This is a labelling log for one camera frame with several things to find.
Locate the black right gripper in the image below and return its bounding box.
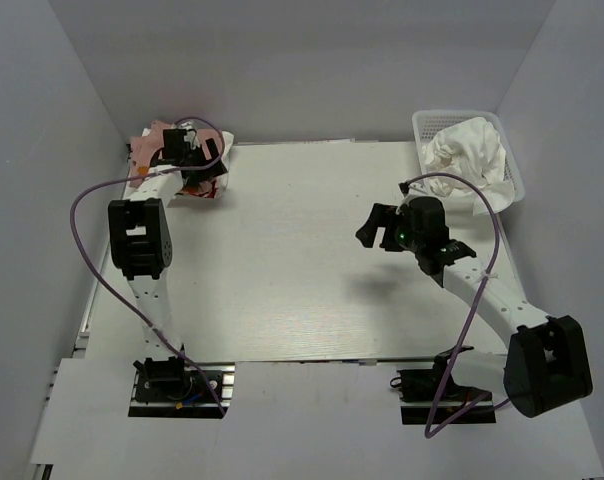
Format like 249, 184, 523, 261
357, 203, 425, 254

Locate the red white t shirt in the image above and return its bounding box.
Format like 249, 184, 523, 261
126, 127, 236, 200

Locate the pink printed t shirt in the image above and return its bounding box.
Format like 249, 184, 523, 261
129, 117, 232, 177

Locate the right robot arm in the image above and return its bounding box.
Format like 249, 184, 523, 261
355, 197, 593, 418

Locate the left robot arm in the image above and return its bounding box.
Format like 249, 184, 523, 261
107, 121, 234, 399

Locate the white perforated plastic basket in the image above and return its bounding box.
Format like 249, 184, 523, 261
412, 109, 525, 203

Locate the white crumpled t shirt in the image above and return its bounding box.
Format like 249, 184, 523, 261
421, 116, 515, 216

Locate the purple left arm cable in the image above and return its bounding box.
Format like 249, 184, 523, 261
69, 117, 228, 419

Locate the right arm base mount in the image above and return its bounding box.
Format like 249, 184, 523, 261
389, 358, 496, 425

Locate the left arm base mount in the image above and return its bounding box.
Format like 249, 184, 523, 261
128, 357, 235, 419

